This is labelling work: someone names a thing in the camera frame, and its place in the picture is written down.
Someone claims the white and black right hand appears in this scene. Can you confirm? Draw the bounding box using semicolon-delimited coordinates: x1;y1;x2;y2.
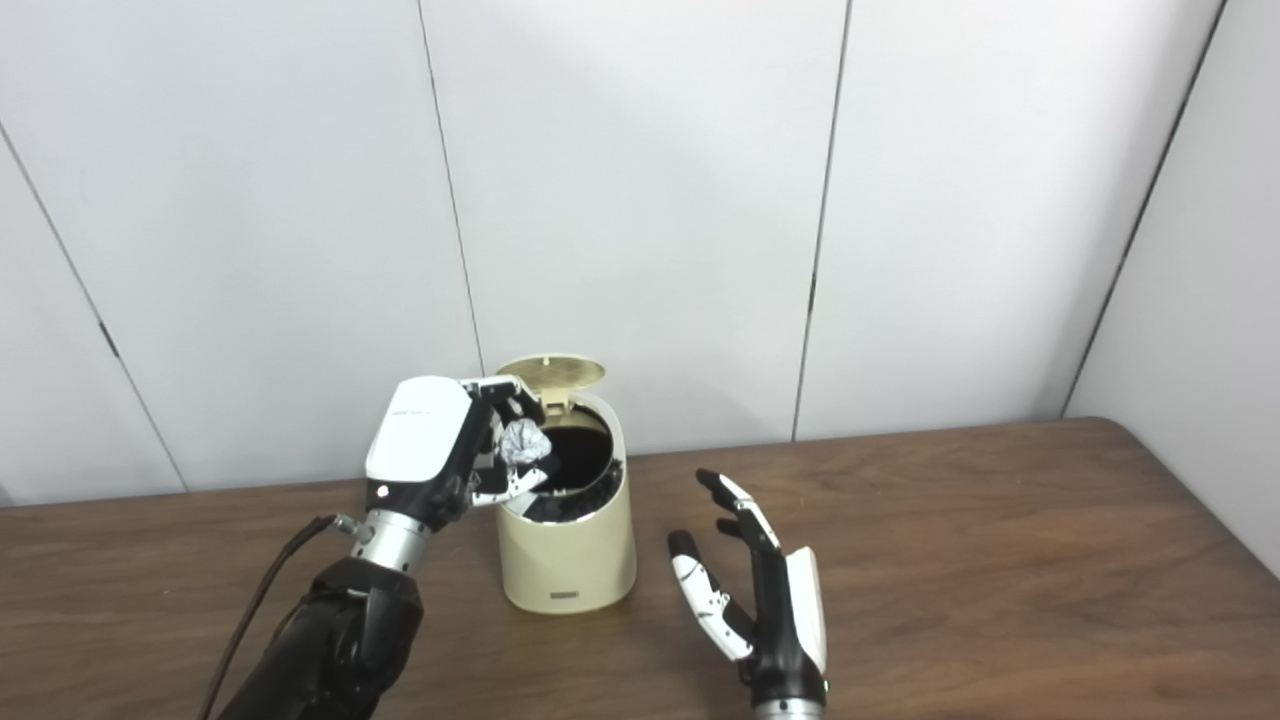
668;468;830;711

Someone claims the white and black left hand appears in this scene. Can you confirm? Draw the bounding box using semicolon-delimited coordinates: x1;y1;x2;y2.
364;375;551;531

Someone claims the white paper ball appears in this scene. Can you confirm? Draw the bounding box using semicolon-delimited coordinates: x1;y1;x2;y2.
498;420;553;469

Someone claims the cream-colored round bin lid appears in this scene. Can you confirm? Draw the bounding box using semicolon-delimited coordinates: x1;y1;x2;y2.
495;353;607;411

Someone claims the black bin liner bag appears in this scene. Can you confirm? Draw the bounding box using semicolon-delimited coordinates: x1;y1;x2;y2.
515;425;626;523

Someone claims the cream-colored bin body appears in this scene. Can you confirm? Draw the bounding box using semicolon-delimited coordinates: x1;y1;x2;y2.
494;392;638;615

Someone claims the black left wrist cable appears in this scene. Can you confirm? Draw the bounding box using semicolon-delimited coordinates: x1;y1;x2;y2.
197;514;359;720

